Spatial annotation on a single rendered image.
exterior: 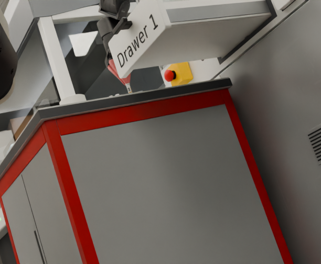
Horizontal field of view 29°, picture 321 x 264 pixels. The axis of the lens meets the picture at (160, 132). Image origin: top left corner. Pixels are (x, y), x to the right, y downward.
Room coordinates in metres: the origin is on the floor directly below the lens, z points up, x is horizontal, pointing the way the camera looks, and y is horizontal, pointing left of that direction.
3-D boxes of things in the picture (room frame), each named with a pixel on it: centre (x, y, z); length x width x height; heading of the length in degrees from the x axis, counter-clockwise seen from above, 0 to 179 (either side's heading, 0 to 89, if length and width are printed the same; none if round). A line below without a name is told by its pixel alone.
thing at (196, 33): (1.57, -0.20, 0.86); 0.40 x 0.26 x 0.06; 121
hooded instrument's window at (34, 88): (3.27, 0.28, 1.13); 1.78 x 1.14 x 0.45; 31
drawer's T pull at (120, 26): (1.45, 0.00, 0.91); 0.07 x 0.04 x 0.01; 31
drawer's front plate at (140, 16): (1.46, -0.02, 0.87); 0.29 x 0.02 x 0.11; 31
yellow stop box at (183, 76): (1.90, -0.12, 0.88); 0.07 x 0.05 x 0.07; 31
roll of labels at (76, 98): (1.55, 0.19, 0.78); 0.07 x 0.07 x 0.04
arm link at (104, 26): (1.69, 0.04, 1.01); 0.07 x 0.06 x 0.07; 145
